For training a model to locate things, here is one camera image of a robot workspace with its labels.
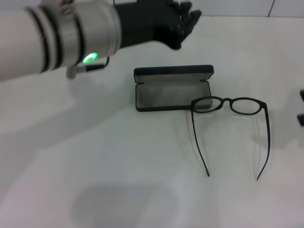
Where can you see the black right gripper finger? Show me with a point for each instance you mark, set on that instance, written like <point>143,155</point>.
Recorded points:
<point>301,120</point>
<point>302,94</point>

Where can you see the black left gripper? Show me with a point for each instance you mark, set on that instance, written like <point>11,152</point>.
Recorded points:
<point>147,26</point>

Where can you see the black glasses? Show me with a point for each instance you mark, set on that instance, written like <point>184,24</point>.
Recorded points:
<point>227,100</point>

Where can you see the black glasses case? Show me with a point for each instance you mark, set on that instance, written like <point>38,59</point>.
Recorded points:
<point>171,97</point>

